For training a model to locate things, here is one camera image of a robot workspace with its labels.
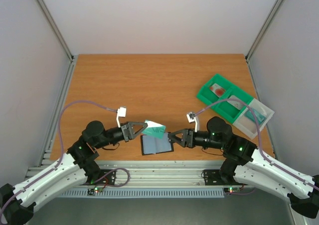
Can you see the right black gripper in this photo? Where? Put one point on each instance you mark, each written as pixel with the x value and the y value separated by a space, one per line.
pixel 188 138

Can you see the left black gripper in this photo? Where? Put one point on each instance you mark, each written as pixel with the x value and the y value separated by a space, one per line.
pixel 128 127

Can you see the black leather card holder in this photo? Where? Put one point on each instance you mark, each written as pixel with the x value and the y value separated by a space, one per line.
pixel 152 145

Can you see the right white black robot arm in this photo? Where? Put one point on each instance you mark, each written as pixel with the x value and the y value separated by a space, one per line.
pixel 245 163

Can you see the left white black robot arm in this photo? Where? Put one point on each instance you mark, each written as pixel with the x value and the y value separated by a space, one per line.
pixel 75 167

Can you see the red white card in tray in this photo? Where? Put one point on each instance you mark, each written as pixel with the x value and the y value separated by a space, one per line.
pixel 217 90

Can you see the grey card in tray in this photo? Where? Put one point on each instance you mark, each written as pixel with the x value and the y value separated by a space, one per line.
pixel 236 101

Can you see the teal card in bin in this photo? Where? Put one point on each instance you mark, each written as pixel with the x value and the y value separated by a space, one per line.
pixel 254 116

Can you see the green plastic sorting tray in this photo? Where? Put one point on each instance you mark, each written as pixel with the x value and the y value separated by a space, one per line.
pixel 224 109

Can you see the clear plastic bin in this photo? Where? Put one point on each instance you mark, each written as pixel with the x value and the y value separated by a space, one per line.
pixel 245 120

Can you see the left controller board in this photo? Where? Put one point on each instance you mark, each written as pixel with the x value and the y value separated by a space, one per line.
pixel 96 191

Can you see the controller board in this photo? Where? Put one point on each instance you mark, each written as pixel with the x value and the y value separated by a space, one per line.
pixel 231 190
pixel 96 191

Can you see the right controller board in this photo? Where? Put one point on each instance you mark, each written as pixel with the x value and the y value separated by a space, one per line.
pixel 231 190

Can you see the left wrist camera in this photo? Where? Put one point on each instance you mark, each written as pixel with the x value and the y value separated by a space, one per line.
pixel 121 113

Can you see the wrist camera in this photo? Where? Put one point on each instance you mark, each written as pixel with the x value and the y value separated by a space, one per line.
pixel 193 118
pixel 121 113

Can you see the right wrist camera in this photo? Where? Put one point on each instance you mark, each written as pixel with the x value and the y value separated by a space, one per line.
pixel 193 118

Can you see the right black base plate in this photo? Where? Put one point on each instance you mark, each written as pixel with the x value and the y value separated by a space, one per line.
pixel 212 177

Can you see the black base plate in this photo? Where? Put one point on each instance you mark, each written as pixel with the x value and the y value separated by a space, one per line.
pixel 212 177
pixel 110 178

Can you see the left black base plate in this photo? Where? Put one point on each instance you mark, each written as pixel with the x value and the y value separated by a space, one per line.
pixel 110 178

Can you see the grey slotted cable duct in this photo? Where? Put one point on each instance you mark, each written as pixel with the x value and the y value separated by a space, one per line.
pixel 141 193

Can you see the left aluminium corner post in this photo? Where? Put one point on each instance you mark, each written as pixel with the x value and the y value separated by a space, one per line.
pixel 45 10

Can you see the aluminium corner post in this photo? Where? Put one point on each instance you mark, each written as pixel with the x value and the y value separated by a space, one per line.
pixel 263 30
pixel 45 10

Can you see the right aluminium corner post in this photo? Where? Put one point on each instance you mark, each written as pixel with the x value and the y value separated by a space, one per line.
pixel 263 30

